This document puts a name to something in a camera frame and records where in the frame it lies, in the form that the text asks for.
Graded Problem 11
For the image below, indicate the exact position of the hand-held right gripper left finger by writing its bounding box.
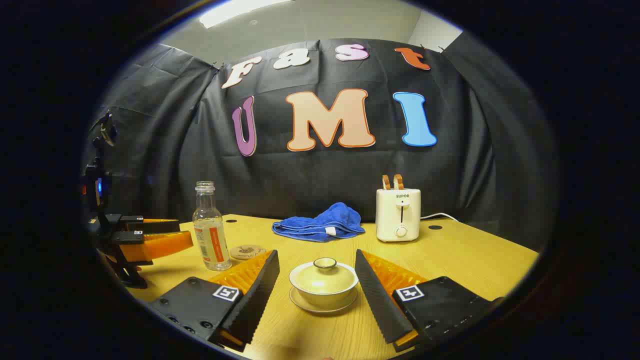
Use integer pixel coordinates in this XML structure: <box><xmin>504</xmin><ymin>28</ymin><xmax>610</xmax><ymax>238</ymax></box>
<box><xmin>150</xmin><ymin>249</ymin><xmax>281</xmax><ymax>353</ymax></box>

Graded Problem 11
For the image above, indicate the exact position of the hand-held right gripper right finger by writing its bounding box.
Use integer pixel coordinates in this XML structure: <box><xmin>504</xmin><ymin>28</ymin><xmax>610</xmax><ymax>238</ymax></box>
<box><xmin>354</xmin><ymin>249</ymin><xmax>506</xmax><ymax>353</ymax></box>

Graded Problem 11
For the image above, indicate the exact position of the round wooden coaster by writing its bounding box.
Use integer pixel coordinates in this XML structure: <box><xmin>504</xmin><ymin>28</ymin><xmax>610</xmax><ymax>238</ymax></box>
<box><xmin>229</xmin><ymin>244</ymin><xmax>267</xmax><ymax>261</ymax></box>

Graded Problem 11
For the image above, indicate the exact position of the clear water bottle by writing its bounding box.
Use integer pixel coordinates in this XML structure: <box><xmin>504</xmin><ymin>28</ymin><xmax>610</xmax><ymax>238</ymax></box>
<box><xmin>192</xmin><ymin>181</ymin><xmax>232</xmax><ymax>272</ymax></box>

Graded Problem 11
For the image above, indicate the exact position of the white teacup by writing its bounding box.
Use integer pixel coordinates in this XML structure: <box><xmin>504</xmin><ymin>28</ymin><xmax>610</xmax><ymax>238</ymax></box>
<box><xmin>289</xmin><ymin>267</ymin><xmax>360</xmax><ymax>307</ymax></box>

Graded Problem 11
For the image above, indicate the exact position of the white toaster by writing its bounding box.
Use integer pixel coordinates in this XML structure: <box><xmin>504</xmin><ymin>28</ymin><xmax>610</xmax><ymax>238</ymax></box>
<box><xmin>375</xmin><ymin>188</ymin><xmax>422</xmax><ymax>243</ymax></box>

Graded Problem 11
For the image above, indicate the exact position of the blue towel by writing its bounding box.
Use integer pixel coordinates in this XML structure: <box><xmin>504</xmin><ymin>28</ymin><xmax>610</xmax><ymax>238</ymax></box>
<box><xmin>271</xmin><ymin>202</ymin><xmax>366</xmax><ymax>243</ymax></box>

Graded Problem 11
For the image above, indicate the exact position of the black backdrop cloth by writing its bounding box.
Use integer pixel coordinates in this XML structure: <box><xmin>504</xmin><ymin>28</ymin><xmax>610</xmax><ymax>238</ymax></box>
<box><xmin>82</xmin><ymin>37</ymin><xmax>546</xmax><ymax>251</ymax></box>

